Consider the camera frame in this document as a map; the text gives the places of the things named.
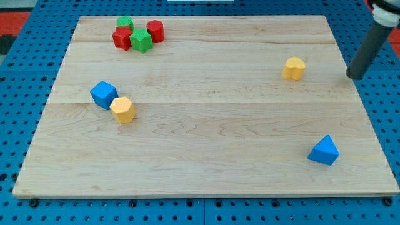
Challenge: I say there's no wooden board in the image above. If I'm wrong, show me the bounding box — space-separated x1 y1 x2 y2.
13 16 399 199

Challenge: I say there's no red star block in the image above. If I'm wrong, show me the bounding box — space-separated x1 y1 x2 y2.
112 26 133 51

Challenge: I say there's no green star block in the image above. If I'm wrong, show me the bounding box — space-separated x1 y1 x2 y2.
129 28 153 53

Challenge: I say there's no blue triangle block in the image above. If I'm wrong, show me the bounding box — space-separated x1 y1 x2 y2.
307 135 340 166

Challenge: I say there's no red cylinder block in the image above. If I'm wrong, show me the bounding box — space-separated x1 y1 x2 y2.
146 20 165 43

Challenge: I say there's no green cylinder block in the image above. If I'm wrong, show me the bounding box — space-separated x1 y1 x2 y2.
116 16 134 31

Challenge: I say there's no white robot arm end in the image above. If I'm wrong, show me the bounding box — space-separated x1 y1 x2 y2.
367 0 399 28

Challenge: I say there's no blue cube block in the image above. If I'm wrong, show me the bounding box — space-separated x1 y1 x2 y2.
90 81 119 110

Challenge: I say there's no yellow heart block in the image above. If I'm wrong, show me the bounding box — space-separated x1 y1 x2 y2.
281 57 306 81

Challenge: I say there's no yellow hexagon block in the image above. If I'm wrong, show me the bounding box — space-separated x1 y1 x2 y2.
110 96 136 124

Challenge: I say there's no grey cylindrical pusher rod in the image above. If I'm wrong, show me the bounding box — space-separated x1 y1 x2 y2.
346 22 394 80

